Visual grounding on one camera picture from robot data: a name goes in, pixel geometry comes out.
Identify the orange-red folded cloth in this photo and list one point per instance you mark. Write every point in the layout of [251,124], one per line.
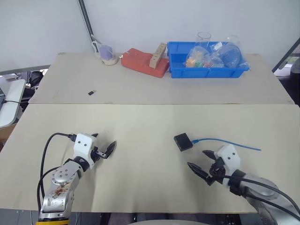
[138,62]

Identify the small black USB adapter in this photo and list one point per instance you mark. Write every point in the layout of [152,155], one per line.
[92,92]

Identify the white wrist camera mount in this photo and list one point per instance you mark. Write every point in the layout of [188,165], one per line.
[230,159]
[82,145]

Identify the bag of coloured toys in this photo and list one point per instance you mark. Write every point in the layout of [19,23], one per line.
[199,59]

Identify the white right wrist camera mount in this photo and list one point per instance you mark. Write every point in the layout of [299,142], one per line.
[230,159]

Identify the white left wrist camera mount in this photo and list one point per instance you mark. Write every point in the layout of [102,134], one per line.
[82,145]

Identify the white side desk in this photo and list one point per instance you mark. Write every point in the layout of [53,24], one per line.
[11,100]

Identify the wooden block with holes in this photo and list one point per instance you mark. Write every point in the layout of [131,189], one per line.
[157,56]

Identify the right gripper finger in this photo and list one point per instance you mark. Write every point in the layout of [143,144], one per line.
[198,170]
[211,155]

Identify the white clamp bracket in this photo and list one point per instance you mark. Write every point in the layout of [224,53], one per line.
[95,44]

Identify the blue plastic bin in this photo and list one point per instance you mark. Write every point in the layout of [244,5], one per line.
[206,71]

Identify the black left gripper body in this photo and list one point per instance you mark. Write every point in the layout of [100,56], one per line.
[96,155]

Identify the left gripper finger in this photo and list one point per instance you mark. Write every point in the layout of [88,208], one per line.
[110,149]
[95,135]

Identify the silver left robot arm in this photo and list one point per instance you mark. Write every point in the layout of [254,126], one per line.
[63,175]

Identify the slotted metal rail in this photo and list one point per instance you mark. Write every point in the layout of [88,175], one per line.
[85,16]

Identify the black metal frame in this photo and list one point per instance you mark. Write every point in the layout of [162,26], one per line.
[284,55]

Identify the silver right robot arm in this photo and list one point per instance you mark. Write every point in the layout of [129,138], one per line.
[269,206]

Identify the clear glass beaker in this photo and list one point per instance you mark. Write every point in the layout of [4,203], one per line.
[203,38]

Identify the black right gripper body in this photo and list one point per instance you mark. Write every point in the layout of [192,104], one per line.
[216,172]

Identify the glass cup with purple cloth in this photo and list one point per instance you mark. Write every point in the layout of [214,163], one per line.
[107,55]

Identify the small black box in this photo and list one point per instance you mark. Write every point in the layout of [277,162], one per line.
[183,142]

